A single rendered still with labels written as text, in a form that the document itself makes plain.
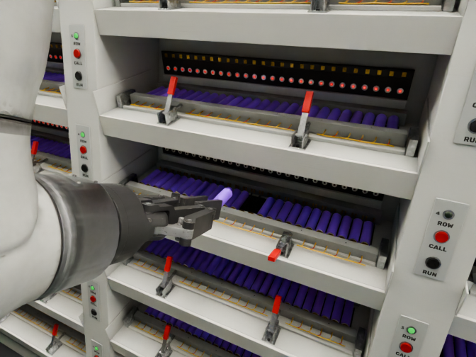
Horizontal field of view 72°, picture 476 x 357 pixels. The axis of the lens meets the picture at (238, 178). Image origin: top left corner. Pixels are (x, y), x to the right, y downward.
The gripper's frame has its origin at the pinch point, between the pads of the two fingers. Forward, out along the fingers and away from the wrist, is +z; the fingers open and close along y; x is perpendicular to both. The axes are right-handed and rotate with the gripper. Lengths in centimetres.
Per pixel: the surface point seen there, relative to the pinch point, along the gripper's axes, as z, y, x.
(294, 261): 16.5, -11.9, 8.0
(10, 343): 39, 88, 77
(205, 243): 17.0, 6.2, 10.1
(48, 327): 37, 68, 62
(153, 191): 19.7, 22.9, 3.3
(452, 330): 17.6, -37.4, 11.1
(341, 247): 19.9, -18.9, 4.0
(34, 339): 34, 69, 65
